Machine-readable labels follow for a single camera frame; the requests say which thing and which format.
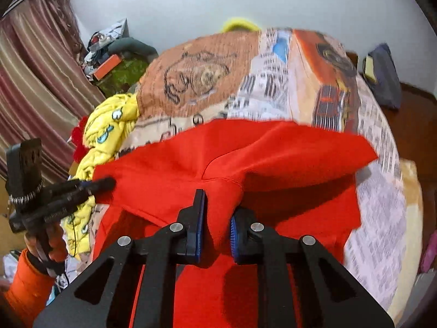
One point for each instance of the red fluffy cloth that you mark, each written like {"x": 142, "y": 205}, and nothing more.
{"x": 80, "y": 143}

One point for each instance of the navy blue cloth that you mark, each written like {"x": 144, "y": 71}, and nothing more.
{"x": 387, "y": 75}

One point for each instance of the printed patchwork blanket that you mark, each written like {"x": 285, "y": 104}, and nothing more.
{"x": 256, "y": 75}

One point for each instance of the person's left hand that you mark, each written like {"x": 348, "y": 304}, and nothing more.
{"x": 59, "y": 246}

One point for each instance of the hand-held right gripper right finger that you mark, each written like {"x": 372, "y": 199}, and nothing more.
{"x": 235, "y": 239}

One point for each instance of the grey long pillow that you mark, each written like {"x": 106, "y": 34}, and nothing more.
{"x": 136, "y": 46}

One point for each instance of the beige mattress pad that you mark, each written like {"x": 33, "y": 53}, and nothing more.
{"x": 411, "y": 211}

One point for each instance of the pile of clutter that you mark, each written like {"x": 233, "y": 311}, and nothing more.
{"x": 102, "y": 39}

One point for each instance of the striped brown curtain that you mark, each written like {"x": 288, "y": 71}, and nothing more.
{"x": 37, "y": 75}

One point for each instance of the pale yellow cloth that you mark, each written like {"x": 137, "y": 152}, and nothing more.
{"x": 370, "y": 70}

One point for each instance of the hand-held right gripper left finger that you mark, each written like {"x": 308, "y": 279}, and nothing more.
{"x": 203, "y": 230}

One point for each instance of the red zip jacket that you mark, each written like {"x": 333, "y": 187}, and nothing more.
{"x": 273, "y": 150}

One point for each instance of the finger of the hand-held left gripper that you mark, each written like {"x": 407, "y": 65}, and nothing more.
{"x": 68, "y": 205}
{"x": 88, "y": 186}

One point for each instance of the yellow cartoon print garment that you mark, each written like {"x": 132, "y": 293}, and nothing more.
{"x": 105, "y": 126}

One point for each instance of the green patterned cloth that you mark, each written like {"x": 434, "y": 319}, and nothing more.
{"x": 126, "y": 75}

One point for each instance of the orange box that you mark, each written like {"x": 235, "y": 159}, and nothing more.
{"x": 107, "y": 66}

